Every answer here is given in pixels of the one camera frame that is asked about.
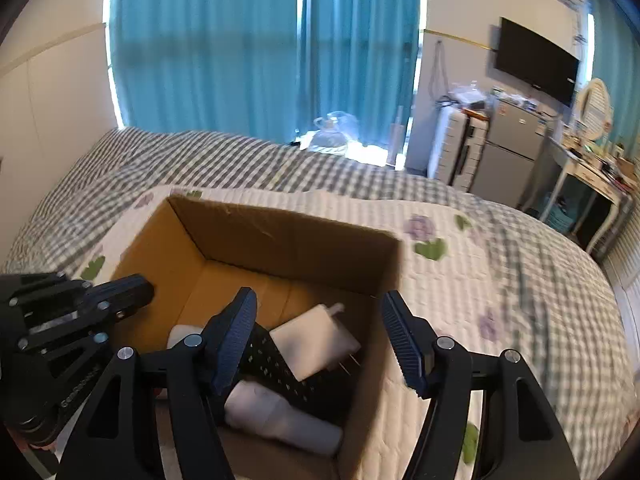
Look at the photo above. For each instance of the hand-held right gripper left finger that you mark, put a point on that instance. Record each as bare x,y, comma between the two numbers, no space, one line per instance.
232,345

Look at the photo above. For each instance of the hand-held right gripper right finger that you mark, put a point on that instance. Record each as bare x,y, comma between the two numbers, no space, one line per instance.
405,345

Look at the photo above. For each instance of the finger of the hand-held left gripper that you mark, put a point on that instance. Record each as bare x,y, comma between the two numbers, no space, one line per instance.
125,294
40,290

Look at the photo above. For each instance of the black keypad device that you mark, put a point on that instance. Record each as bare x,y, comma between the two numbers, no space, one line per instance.
274,367

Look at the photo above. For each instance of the small white power adapter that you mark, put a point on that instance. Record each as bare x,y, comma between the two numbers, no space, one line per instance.
182,334

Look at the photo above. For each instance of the large white power adapter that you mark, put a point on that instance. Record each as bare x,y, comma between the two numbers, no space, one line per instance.
315,340

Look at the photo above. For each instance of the white plastic bottle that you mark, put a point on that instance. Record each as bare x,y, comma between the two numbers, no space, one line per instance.
280,420

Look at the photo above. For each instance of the brown cardboard box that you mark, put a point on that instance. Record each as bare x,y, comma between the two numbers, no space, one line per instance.
280,240

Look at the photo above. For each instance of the grey checkered bedsheet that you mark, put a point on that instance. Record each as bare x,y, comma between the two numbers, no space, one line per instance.
250,165

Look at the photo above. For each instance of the white padded headboard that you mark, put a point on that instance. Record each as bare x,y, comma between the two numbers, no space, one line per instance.
50,110

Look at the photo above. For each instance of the white ribbed suitcase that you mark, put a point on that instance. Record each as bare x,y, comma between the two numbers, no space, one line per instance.
452,150

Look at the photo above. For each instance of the blue bin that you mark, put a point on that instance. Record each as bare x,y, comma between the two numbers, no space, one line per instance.
560,215

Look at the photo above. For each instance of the silver small fridge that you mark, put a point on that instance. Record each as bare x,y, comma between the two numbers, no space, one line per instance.
510,155

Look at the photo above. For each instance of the clear water jug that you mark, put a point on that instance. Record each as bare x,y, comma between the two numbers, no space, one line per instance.
332,135

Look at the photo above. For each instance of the white dressing table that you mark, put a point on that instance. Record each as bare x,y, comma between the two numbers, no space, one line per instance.
595,175

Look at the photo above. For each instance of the wide blue curtain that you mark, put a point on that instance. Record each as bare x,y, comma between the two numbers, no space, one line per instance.
200,50

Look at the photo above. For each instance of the clear bag on suitcase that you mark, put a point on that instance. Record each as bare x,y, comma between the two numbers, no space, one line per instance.
467,95

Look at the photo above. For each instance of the narrow blue curtain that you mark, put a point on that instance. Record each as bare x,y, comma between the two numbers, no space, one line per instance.
360,50

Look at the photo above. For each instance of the white oval mirror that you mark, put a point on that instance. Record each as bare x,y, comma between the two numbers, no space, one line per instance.
595,105

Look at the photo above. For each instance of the teal curtain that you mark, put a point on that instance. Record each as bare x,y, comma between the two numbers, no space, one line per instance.
610,50

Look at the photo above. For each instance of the black wall television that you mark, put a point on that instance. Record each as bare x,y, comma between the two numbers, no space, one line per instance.
535,60

